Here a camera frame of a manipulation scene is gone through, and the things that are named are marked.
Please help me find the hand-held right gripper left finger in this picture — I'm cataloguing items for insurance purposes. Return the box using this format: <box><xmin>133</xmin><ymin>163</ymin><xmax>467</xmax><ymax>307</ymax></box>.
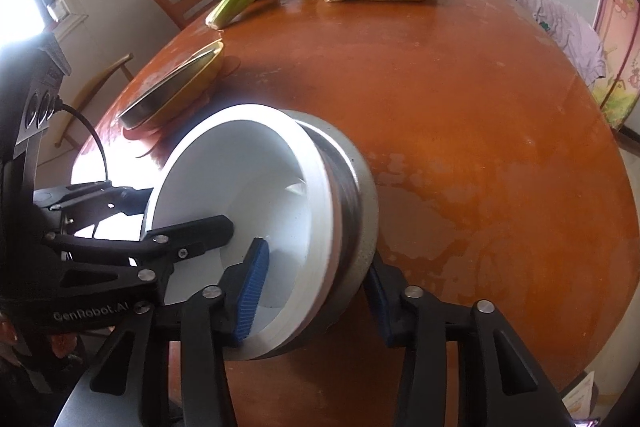
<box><xmin>65</xmin><ymin>237</ymin><xmax>271</xmax><ymax>427</ymax></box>

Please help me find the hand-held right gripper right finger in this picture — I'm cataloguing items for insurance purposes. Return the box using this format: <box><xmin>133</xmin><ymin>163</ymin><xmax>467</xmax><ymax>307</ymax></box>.
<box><xmin>362</xmin><ymin>257</ymin><xmax>571</xmax><ymax>427</ymax></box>

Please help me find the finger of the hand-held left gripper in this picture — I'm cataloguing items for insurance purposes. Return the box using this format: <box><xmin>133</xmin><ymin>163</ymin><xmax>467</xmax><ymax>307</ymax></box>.
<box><xmin>45</xmin><ymin>214</ymin><xmax>235</xmax><ymax>280</ymax></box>
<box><xmin>32</xmin><ymin>181</ymin><xmax>153</xmax><ymax>215</ymax></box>

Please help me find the wide steel bowl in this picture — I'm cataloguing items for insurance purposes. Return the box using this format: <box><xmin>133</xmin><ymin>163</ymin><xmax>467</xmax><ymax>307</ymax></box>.
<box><xmin>287</xmin><ymin>109</ymin><xmax>379</xmax><ymax>348</ymax></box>

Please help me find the round steel pan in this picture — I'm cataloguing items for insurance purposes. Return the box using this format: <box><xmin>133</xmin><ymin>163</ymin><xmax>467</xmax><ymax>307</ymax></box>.
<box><xmin>117</xmin><ymin>42</ymin><xmax>223</xmax><ymax>130</ymax></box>

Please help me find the yellow shell-shaped plate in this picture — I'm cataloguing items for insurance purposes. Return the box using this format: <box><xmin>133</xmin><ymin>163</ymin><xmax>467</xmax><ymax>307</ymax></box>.
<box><xmin>135</xmin><ymin>44</ymin><xmax>226</xmax><ymax>128</ymax></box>

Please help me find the light wooden armchair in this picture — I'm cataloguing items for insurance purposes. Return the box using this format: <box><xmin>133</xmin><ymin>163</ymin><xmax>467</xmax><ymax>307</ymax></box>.
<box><xmin>52</xmin><ymin>52</ymin><xmax>136</xmax><ymax>148</ymax></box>

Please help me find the paper sheet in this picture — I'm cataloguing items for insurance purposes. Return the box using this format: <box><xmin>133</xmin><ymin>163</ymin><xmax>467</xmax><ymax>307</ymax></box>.
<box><xmin>560</xmin><ymin>372</ymin><xmax>601</xmax><ymax>423</ymax></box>

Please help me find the purple cloth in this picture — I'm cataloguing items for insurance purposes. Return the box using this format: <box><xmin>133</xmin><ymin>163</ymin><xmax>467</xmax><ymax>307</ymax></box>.
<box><xmin>510</xmin><ymin>0</ymin><xmax>607</xmax><ymax>82</ymax></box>

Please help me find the pink cat print curtain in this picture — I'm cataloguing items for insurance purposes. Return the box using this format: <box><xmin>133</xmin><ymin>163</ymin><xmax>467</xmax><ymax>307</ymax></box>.
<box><xmin>592</xmin><ymin>0</ymin><xmax>640</xmax><ymax>128</ymax></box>

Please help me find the black cable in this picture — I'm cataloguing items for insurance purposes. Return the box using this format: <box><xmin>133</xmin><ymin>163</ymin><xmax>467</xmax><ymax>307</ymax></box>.
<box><xmin>52</xmin><ymin>102</ymin><xmax>113</xmax><ymax>185</ymax></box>

